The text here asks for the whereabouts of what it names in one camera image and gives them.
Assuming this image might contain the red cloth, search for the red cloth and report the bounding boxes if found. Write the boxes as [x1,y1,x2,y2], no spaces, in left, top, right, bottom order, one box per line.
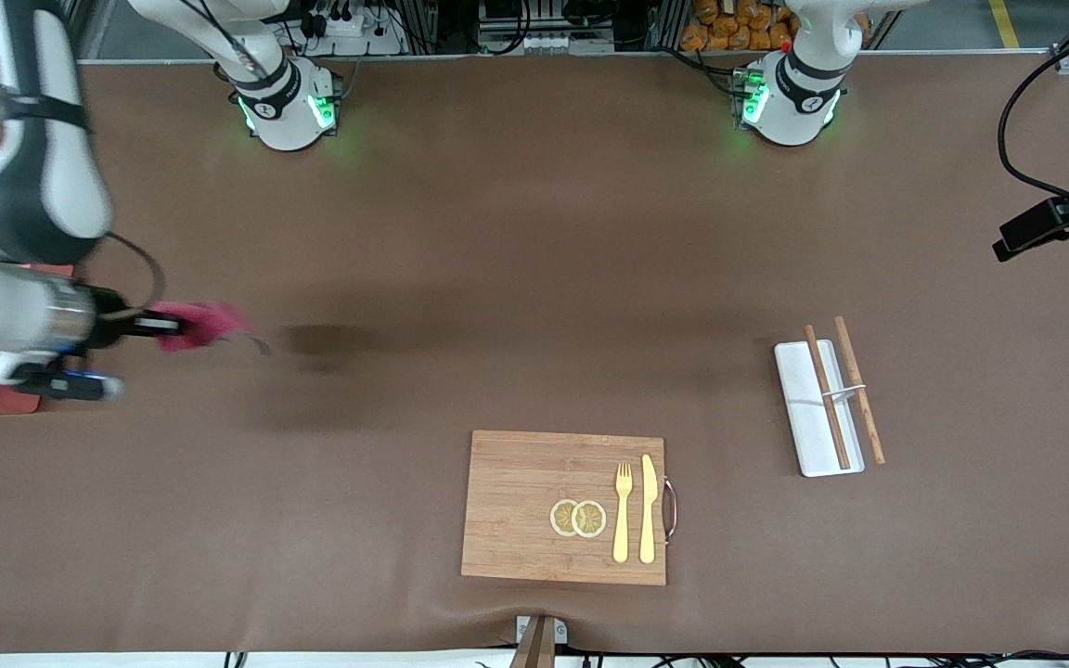
[152,302,273,356]

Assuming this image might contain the white rectangular tray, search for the white rectangular tray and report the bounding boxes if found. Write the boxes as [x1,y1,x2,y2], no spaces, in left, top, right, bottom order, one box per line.
[773,339,866,479]

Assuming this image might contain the brown table mat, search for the brown table mat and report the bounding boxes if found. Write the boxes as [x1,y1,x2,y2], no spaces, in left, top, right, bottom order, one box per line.
[0,51,1069,656]

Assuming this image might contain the white power strip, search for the white power strip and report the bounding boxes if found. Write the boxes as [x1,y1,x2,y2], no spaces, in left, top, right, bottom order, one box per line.
[298,0,406,57]

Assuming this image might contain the pile of orange items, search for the pile of orange items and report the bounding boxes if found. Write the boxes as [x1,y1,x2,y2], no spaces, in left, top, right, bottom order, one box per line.
[680,0,797,53]

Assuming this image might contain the wooden cutting board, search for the wooden cutting board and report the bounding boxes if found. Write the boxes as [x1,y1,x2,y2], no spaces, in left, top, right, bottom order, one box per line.
[460,430,668,587]

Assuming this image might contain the yellow knife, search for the yellow knife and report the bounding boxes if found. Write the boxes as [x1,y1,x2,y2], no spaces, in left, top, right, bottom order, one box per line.
[638,454,659,565]

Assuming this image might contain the yellow fork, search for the yellow fork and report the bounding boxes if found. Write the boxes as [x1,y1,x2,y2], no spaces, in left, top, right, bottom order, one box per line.
[612,461,635,564]

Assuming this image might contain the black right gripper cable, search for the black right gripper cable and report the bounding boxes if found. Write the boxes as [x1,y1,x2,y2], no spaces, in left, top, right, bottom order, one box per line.
[103,232,168,312]

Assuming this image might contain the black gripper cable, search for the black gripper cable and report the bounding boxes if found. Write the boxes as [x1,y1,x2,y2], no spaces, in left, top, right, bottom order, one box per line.
[103,232,168,312]
[998,28,1069,212]

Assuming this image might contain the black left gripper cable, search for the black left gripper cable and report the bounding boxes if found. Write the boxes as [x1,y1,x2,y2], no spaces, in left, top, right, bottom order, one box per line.
[998,28,1069,212]

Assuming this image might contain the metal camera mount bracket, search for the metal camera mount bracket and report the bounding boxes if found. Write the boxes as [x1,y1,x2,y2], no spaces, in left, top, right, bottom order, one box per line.
[509,614,569,668]

